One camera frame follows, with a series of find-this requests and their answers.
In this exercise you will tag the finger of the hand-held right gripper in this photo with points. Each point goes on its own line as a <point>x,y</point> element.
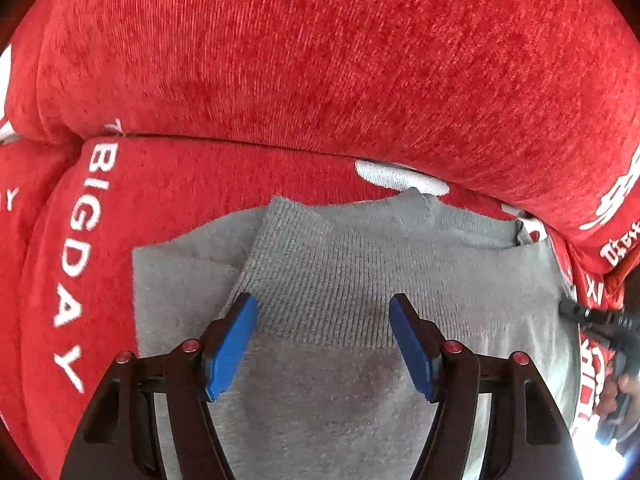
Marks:
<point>575,311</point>

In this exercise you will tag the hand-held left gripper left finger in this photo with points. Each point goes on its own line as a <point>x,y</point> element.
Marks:
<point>230,345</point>

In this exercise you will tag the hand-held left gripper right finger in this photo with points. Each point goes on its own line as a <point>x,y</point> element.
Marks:
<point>415,345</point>

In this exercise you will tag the grey knit sweater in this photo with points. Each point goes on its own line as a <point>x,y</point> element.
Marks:
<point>325,270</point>

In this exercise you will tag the person's right hand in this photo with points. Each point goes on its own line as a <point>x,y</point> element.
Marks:
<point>629,385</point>

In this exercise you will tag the red printed sofa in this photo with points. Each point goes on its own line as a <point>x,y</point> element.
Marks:
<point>300,85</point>

